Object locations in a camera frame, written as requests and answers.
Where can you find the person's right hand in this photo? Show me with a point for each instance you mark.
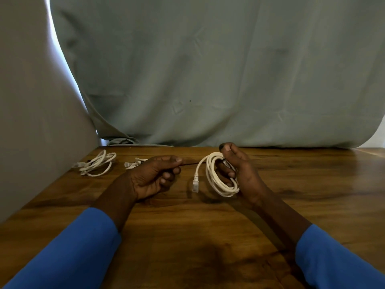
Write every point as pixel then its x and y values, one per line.
pixel 248 177

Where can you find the person's right thumb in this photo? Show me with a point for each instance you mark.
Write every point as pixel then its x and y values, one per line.
pixel 230 148

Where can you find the person's left forearm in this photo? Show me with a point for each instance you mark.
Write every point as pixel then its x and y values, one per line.
pixel 75 246

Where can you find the person's left hand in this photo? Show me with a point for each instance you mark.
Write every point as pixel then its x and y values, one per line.
pixel 147 177

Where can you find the person's left thumb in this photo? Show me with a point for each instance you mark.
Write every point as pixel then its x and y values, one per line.
pixel 171 160

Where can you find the person's right forearm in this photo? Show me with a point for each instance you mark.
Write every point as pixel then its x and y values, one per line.
pixel 315 252

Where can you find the grey-green curtain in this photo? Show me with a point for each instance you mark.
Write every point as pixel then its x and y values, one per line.
pixel 210 72

